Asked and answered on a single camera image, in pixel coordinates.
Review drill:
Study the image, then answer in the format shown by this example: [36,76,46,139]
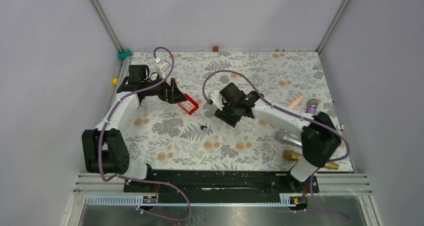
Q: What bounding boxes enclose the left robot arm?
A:
[81,61,187,192]

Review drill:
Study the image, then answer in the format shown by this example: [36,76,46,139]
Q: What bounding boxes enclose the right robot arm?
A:
[208,83,342,192]

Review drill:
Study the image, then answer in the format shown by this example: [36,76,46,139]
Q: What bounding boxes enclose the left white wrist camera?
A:
[155,58,173,80]

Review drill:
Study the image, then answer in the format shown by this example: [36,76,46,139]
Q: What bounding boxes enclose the purple glitter microphone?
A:
[306,98,319,115]

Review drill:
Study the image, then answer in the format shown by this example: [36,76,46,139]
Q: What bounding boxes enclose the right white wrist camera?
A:
[208,90,227,111]

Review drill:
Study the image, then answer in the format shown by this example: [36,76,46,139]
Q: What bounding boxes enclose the red plastic basket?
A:
[178,94,199,115]

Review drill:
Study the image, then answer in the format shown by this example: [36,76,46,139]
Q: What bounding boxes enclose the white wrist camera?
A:
[208,90,227,111]
[155,58,173,80]

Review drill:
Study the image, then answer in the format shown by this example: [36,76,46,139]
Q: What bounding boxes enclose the yellow cube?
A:
[112,78,118,86]

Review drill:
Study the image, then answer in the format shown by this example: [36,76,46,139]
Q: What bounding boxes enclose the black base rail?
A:
[123,169,320,204]

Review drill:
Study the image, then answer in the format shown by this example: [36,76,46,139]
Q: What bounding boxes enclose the teal block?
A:
[117,49,132,60]

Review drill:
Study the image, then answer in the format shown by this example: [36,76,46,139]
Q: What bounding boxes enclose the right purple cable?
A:
[202,69,352,224]

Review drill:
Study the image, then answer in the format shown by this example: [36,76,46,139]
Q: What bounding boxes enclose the silver microphone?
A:
[274,131,302,148]

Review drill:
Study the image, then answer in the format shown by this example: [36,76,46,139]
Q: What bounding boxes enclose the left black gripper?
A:
[142,72,188,104]

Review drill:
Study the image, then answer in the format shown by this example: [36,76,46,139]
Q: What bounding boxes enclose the gold microphone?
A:
[282,150,339,170]

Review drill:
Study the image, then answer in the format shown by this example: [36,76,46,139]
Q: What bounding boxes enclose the floral patterned mat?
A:
[122,51,339,171]

